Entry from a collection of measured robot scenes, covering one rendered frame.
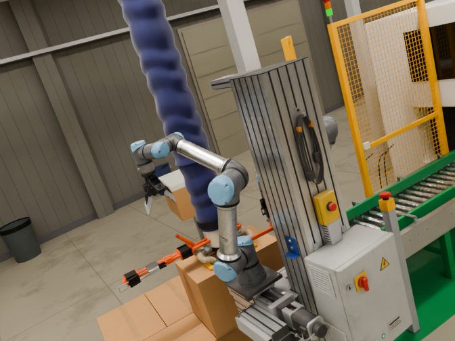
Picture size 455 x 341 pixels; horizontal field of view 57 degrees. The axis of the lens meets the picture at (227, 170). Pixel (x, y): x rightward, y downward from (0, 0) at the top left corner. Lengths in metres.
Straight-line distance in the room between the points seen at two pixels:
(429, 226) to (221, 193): 2.02
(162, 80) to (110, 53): 5.76
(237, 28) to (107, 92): 4.58
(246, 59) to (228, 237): 2.22
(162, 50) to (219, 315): 1.59
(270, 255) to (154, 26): 1.52
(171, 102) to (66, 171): 5.62
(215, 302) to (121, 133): 5.79
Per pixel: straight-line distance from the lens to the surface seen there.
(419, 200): 3.85
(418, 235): 3.36
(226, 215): 1.85
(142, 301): 3.48
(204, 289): 2.59
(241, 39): 3.83
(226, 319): 2.73
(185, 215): 4.48
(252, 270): 2.14
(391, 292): 2.01
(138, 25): 2.43
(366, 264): 1.85
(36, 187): 7.85
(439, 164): 4.35
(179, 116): 2.42
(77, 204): 8.00
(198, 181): 2.50
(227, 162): 1.91
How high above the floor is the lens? 2.15
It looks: 15 degrees down
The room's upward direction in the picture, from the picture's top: 18 degrees counter-clockwise
